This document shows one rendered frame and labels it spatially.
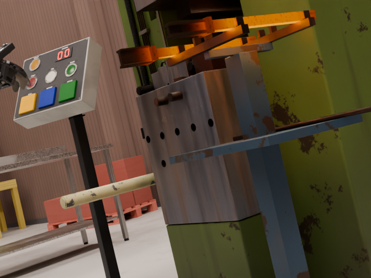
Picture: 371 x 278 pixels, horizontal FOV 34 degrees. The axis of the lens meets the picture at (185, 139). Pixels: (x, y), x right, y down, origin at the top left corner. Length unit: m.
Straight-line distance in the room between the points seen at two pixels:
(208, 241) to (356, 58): 0.71
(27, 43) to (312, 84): 8.24
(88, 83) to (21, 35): 7.63
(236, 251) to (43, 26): 7.83
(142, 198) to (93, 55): 5.25
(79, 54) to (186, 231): 0.80
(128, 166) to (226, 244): 5.60
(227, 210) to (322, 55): 0.52
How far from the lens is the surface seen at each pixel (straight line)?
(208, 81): 1.78
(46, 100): 2.34
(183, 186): 1.95
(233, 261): 1.85
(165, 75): 2.03
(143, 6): 2.09
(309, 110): 1.78
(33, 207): 10.29
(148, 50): 1.54
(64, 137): 9.26
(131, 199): 7.32
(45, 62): 2.46
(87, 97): 2.25
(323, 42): 1.75
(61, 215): 7.66
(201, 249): 1.96
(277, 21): 1.46
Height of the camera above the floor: 0.72
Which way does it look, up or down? level
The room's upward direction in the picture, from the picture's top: 13 degrees counter-clockwise
